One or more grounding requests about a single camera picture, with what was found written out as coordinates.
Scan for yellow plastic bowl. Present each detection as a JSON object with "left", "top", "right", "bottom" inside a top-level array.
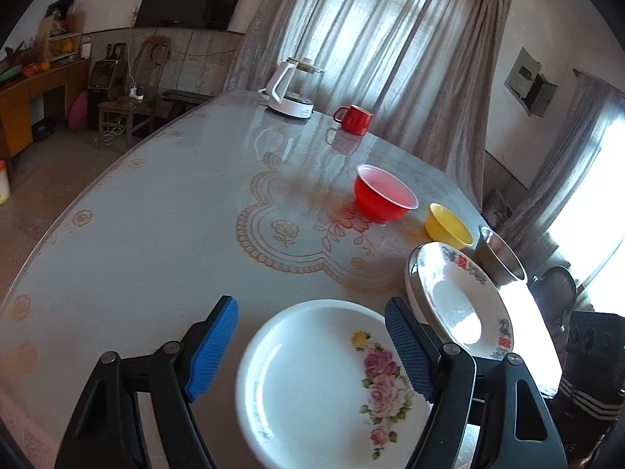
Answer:
[{"left": 425, "top": 203, "right": 473, "bottom": 250}]

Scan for wall electrical box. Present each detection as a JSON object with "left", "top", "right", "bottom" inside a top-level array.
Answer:
[{"left": 504, "top": 48, "right": 558, "bottom": 118}]

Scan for lace pattern tablecloth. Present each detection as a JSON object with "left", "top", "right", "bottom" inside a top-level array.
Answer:
[{"left": 0, "top": 88, "right": 563, "bottom": 469}]

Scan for beige window curtain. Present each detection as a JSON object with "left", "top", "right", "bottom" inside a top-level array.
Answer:
[{"left": 225, "top": 0, "right": 513, "bottom": 204}]

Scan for wooden sideboard cabinet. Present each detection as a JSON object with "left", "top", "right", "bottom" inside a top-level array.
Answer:
[{"left": 1, "top": 32, "right": 90, "bottom": 159}]

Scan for white rose pattern plate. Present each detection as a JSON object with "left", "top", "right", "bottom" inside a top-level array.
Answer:
[{"left": 235, "top": 300, "right": 431, "bottom": 468}]

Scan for red mug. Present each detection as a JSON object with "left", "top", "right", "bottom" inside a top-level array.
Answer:
[{"left": 333, "top": 105, "right": 373, "bottom": 136}]

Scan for wooden chair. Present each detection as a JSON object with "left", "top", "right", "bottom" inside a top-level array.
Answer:
[{"left": 97, "top": 35, "right": 171, "bottom": 148}]

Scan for white plate red characters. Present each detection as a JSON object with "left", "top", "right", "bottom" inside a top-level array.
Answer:
[{"left": 405, "top": 242, "right": 515, "bottom": 360}]

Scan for red plastic bowl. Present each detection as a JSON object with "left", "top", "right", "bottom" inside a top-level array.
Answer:
[{"left": 354, "top": 164, "right": 420, "bottom": 224}]

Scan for stainless steel bowl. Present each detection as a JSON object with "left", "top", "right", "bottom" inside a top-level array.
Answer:
[{"left": 476, "top": 226, "right": 528, "bottom": 288}]

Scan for white glass electric kettle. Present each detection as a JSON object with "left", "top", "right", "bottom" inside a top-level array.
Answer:
[{"left": 257, "top": 57, "right": 324, "bottom": 120}]

